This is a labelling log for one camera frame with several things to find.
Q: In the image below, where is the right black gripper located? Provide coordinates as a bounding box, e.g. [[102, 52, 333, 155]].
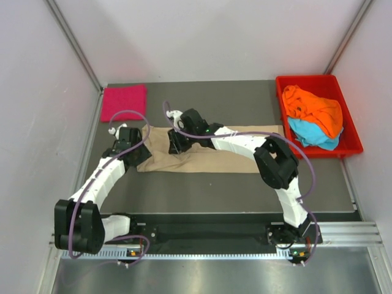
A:
[[167, 124, 198, 156]]

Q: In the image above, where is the beige t shirt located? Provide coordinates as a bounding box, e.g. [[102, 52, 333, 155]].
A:
[[136, 124, 285, 174]]

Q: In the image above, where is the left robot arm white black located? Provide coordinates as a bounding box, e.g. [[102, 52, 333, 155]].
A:
[[54, 124, 151, 255]]

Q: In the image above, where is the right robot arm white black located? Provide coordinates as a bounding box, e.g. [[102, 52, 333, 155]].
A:
[[165, 108, 320, 249]]

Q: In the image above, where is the folded pink t shirt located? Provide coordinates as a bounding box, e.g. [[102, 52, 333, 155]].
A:
[[100, 85, 147, 123]]

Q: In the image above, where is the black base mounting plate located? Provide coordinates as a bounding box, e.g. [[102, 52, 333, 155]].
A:
[[104, 222, 319, 247]]

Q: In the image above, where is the blue t shirt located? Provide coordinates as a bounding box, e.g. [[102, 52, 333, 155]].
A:
[[288, 118, 344, 151]]

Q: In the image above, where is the red plastic bin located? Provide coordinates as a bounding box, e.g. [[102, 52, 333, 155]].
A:
[[274, 74, 364, 159]]

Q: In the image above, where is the orange t shirt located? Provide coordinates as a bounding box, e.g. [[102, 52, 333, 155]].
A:
[[282, 85, 343, 138]]

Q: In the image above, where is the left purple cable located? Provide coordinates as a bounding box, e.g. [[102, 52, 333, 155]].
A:
[[59, 110, 151, 287]]

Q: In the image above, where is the purple cable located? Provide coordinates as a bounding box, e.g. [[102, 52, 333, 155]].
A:
[[162, 100, 321, 267], [59, 110, 151, 287]]

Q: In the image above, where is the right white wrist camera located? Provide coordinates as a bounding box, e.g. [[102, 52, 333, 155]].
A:
[[164, 110, 184, 129]]

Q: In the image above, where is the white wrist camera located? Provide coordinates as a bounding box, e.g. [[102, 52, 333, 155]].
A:
[[108, 123, 127, 139], [164, 110, 184, 129]]

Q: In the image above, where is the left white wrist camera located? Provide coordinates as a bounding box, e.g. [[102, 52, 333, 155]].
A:
[[108, 123, 127, 139]]

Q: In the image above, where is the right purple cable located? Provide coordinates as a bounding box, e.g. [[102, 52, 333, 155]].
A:
[[162, 100, 321, 267]]

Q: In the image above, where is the grey slotted cable duct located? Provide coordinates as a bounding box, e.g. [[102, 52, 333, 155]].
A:
[[79, 246, 293, 260]]

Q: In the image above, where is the left aluminium frame post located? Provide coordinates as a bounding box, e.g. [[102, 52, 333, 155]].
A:
[[42, 0, 104, 92]]

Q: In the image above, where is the aluminium frame post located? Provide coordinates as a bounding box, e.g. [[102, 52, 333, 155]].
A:
[[323, 0, 375, 75], [42, 0, 104, 92]]

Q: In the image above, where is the aluminium rail profile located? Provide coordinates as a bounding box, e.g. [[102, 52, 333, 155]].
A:
[[48, 220, 383, 246]]

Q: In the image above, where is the right aluminium frame post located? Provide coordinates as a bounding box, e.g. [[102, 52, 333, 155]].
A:
[[323, 0, 375, 75]]

